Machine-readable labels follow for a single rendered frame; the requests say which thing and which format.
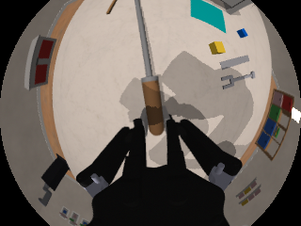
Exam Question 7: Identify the yellow block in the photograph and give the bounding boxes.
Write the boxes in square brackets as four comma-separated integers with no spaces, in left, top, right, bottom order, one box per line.
[209,41,226,55]

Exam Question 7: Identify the teal square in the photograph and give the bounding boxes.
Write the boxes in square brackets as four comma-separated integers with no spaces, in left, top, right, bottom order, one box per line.
[191,0,226,33]

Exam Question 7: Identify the small blue cube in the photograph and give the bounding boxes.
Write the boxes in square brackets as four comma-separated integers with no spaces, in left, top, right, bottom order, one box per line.
[237,28,248,38]

